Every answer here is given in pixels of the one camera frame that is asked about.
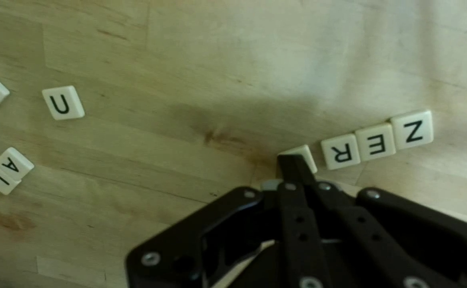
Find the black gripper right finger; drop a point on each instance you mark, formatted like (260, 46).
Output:
(403, 240)

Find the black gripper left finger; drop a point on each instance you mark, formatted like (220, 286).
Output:
(291, 213)

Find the cream letter tile R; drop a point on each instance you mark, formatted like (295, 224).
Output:
(339, 150)

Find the cream letter tile E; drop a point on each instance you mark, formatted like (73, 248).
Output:
(375, 142)

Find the cream letter tile Z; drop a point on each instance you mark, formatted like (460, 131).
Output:
(411, 130)

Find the cream letter tile U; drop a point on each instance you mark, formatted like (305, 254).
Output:
(62, 102)

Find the cream letter tile A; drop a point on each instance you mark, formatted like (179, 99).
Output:
(14, 162)

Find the cream letter tile L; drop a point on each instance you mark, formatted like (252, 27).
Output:
(0, 179)

